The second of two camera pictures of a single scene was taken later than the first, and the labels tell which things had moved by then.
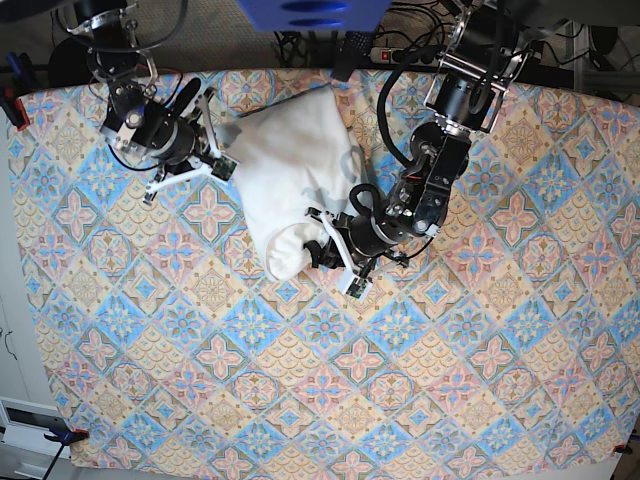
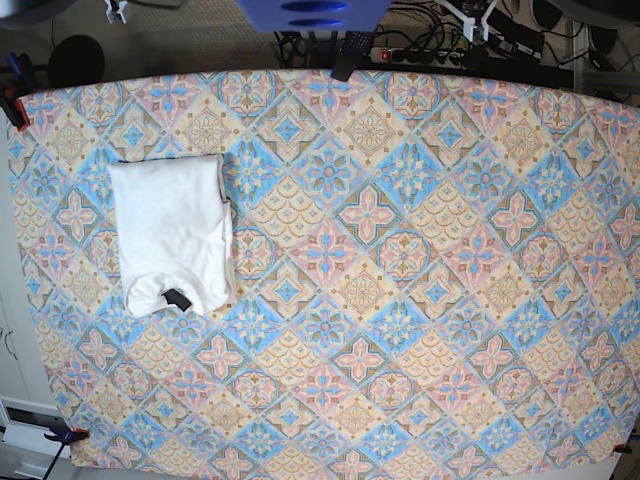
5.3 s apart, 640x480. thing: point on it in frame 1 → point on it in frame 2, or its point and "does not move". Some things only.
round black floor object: [69, 64] does not move
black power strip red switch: [417, 56] does not move
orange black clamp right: [620, 448] does not move
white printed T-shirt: [293, 158] → [175, 231]
